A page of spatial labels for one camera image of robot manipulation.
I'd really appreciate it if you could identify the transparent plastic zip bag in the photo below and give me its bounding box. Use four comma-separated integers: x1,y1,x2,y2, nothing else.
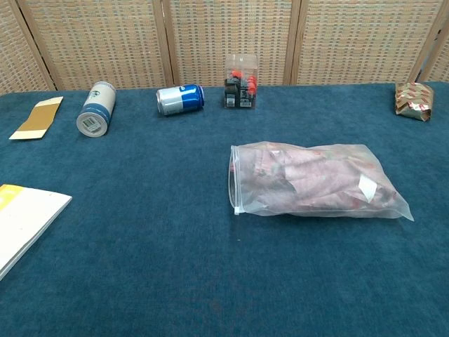
228,140,415,223

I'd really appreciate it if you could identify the clear plastic box with parts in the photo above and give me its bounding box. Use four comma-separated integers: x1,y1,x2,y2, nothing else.
223,53,259,110

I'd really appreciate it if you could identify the blue silver soda can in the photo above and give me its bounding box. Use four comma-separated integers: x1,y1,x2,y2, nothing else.
156,84,206,117

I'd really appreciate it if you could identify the blue tablecloth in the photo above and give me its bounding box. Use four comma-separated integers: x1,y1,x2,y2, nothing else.
0,81,449,337

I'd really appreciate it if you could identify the woven wooden folding screen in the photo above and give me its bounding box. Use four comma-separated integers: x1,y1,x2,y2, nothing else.
0,0,449,95

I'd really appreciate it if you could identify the white paper coffee cup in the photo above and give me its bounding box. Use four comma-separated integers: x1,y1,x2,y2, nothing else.
76,81,117,137

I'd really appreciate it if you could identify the tan cardboard piece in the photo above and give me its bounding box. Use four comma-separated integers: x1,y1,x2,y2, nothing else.
8,95,65,140

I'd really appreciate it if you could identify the gold red wrapped package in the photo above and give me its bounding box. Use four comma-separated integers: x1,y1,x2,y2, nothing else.
394,81,435,123

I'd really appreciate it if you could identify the white yellow booklet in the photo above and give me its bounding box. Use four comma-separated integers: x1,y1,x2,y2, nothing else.
0,183,73,282

